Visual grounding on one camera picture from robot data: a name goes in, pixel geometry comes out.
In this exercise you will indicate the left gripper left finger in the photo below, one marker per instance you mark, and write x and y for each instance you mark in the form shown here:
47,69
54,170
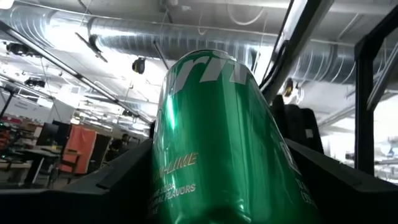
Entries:
93,202

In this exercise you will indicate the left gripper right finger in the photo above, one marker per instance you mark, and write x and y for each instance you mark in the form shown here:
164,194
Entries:
351,199

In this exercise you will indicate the green soda can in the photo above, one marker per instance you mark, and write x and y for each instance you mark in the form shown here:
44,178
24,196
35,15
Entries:
217,140

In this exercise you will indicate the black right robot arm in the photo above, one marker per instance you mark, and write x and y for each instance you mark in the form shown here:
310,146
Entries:
295,124

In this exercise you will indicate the dark hanging cloth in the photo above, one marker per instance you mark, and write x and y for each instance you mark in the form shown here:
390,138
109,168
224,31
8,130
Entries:
99,151

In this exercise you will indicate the person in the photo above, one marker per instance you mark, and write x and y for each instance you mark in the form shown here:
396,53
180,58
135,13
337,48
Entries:
117,145

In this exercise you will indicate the black desk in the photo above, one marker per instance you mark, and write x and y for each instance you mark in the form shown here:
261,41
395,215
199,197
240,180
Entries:
34,154

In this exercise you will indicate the black computer monitor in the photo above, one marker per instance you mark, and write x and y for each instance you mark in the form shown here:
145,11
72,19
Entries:
49,133

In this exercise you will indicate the black ceiling spotlight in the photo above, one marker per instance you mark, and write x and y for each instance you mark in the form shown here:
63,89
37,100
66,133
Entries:
138,65
35,82
18,49

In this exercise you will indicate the black rig beam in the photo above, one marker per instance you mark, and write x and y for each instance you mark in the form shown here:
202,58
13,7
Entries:
298,40

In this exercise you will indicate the black rig post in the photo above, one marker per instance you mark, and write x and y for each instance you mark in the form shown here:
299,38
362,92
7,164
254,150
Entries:
363,109

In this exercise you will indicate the silver ventilation duct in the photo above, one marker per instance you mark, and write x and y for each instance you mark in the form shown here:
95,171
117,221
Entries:
140,39

